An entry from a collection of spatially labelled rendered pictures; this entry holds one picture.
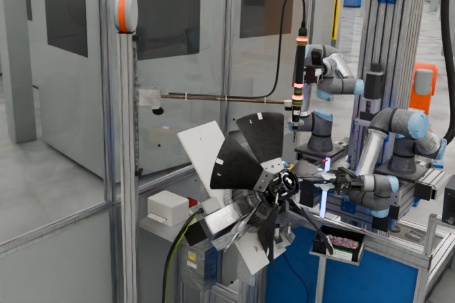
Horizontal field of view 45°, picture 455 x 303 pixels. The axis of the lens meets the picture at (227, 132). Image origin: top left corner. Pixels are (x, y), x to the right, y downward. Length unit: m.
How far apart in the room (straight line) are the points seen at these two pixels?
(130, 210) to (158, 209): 0.22
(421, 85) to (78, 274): 4.49
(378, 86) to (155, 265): 1.56
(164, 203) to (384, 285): 1.14
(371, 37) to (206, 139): 1.19
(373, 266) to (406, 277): 0.17
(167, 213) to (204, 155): 0.38
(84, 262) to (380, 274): 1.41
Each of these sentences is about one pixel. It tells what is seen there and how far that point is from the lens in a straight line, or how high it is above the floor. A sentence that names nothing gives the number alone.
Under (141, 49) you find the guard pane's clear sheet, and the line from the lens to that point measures 2.55.
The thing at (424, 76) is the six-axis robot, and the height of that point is 0.93.
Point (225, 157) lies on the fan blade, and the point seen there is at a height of 1.36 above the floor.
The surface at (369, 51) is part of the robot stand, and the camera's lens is 3.18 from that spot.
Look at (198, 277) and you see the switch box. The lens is 2.61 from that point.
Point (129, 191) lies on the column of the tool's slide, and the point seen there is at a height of 1.10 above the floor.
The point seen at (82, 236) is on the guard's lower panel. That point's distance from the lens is 2.58.
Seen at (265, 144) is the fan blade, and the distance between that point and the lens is 2.39.
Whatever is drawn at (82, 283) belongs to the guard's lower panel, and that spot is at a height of 0.65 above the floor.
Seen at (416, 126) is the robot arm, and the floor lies 1.42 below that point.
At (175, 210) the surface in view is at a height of 0.95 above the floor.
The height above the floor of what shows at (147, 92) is 1.56.
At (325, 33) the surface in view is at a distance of 10.05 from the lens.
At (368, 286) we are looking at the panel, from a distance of 2.89.
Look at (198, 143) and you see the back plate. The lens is 2.45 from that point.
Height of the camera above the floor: 2.13
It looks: 19 degrees down
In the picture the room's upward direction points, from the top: 2 degrees clockwise
